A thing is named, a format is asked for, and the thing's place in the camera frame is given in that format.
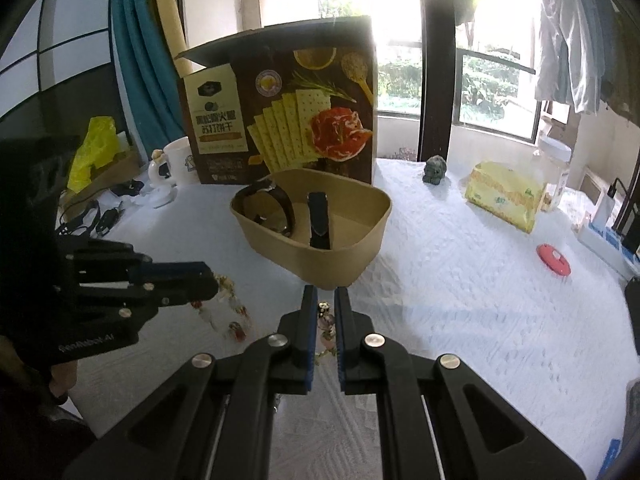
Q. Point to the brown cracker box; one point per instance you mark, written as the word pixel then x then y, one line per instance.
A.
pixel 300 110

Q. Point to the white quilted tablecloth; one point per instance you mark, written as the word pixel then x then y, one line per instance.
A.
pixel 475 320

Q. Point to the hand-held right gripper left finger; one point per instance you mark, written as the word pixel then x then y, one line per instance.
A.
pixel 310 345

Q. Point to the tan paper bowl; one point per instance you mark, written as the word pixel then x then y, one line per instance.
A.
pixel 325 265

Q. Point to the yellow plastic bag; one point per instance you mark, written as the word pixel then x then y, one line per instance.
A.
pixel 95 150

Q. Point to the yellow tissue pack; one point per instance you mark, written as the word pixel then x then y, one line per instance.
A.
pixel 505 192

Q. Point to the black fitness band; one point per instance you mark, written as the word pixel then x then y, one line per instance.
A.
pixel 318 220

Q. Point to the clear jar with white lid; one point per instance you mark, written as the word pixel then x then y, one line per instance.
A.
pixel 552 170

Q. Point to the small grey-green figurine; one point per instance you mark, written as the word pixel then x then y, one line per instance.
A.
pixel 435 170

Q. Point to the teal curtain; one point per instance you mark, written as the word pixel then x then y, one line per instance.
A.
pixel 145 60

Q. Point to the white power strip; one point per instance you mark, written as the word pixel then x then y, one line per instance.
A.
pixel 605 247

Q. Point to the hanging pale blue clothes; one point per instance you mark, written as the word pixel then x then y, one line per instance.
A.
pixel 570 35

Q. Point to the crumpled white tissue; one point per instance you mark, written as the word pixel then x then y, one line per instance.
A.
pixel 155 197

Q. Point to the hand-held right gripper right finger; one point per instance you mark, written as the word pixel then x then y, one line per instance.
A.
pixel 342 345

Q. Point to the black wrist watch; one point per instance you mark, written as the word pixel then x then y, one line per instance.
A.
pixel 280 205

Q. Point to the red round lid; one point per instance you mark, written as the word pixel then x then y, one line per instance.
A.
pixel 552 259

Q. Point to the white mug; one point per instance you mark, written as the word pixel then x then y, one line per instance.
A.
pixel 180 160

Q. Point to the dark window frame post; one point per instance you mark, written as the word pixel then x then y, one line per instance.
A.
pixel 435 60

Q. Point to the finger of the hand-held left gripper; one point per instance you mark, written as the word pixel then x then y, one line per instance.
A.
pixel 185 294
pixel 170 271

